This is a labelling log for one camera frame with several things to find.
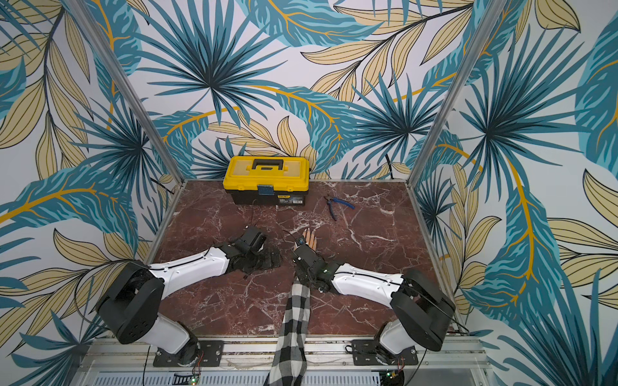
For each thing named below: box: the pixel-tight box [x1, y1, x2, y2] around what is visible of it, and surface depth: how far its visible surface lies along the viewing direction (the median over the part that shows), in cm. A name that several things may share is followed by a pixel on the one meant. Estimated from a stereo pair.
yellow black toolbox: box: [222, 156, 310, 206], surface depth 102 cm
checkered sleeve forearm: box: [264, 279, 312, 386], surface depth 74 cm
